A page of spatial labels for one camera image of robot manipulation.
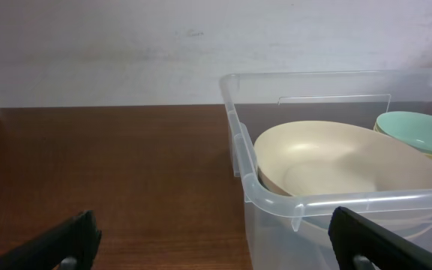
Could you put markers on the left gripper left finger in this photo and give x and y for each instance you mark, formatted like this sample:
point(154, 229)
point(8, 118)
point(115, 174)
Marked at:
point(76, 239)

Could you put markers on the mint green plastic bowl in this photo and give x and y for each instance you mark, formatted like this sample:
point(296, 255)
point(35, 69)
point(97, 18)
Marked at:
point(412, 128)

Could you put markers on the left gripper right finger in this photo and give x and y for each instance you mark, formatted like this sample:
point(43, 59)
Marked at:
point(359, 243)

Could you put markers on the beige plate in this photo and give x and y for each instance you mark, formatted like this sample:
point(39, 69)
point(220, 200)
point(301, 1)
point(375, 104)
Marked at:
point(313, 167)

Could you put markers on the clear plastic storage container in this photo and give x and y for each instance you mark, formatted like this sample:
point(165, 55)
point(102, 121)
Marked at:
point(255, 102)

